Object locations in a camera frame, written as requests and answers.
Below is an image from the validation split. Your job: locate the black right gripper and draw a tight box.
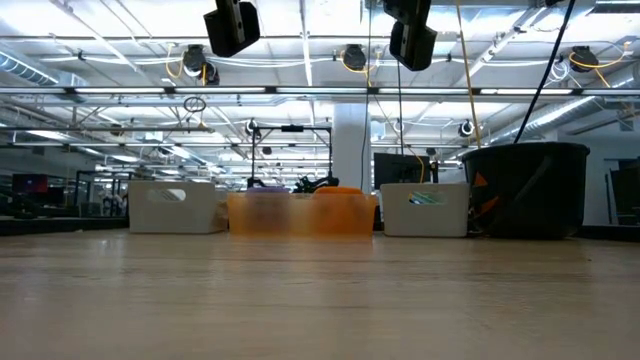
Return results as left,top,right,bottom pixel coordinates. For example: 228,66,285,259
382,0,433,27

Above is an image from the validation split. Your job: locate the orange foam die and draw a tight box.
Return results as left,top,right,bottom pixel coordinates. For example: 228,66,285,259
313,185,365,197

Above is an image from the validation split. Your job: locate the purple foam die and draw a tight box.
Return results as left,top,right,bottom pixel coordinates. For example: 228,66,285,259
244,185,292,196

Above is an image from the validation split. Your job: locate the long ceiling light bar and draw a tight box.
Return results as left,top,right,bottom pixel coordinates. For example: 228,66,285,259
0,85,640,97

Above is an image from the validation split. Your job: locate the white column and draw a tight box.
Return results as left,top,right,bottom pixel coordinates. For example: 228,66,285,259
332,102,372,194

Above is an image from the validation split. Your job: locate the dark background panel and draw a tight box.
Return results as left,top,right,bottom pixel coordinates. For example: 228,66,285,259
372,151,433,191
606,158,640,227

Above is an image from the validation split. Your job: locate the black plastic bucket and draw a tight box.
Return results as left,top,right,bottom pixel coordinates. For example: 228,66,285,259
460,141,592,240

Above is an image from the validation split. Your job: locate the orange translucent plastic bin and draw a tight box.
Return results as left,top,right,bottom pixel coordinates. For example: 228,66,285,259
226,192,379,238

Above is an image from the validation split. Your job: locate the dark monitor red screen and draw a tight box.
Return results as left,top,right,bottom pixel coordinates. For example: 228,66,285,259
11,172,50,196

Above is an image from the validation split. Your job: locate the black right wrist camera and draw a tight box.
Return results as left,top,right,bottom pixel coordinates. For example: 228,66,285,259
388,19,439,73

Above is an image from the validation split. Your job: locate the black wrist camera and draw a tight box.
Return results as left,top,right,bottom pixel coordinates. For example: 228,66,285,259
202,0,262,59
388,19,439,73

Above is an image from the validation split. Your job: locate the thin black hanging cord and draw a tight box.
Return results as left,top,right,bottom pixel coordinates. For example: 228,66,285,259
396,62,405,156

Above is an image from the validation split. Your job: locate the yellow hanging cord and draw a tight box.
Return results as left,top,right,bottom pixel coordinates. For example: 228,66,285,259
453,0,482,150

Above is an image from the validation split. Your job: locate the black background frame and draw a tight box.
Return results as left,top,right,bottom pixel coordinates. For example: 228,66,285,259
250,124,334,190

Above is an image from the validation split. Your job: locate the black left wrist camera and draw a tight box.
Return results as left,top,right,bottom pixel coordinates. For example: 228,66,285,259
202,0,262,59

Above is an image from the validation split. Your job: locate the silver flexible duct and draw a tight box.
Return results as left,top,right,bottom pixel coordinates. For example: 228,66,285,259
487,64,640,147

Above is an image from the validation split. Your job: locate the white plastic handled bin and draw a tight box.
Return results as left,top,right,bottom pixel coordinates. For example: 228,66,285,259
379,182,471,239
127,179,229,235

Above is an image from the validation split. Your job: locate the black hanging cable loop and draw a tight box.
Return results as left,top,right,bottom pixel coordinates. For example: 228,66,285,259
182,95,208,114

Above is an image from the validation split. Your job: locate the silver ceiling air duct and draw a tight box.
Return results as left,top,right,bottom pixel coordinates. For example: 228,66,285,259
0,47,90,105

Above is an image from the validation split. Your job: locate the black aluminium table frame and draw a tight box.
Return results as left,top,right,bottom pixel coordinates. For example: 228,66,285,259
0,214,640,243

